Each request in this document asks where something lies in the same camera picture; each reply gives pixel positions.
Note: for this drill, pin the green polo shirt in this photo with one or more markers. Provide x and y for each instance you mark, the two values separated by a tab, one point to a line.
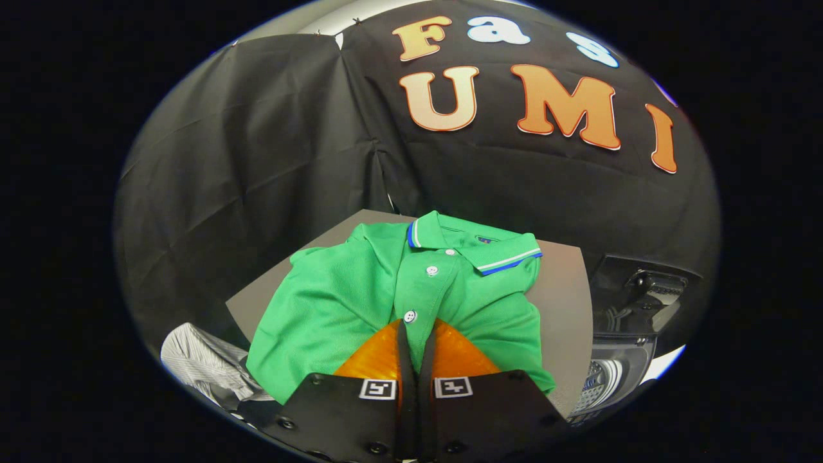
334	302

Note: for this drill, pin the white striped garment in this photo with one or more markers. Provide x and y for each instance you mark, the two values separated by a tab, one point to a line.
206	363

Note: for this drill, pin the grey top-load washing machine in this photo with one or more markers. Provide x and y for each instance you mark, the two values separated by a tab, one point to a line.
617	373

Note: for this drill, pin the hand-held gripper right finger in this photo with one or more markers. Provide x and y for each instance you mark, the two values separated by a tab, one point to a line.
488	418

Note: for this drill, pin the dark washing machine lid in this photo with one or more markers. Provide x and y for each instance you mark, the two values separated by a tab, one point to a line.
617	302

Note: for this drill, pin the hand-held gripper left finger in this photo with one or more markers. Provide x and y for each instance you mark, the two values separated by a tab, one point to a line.
347	418

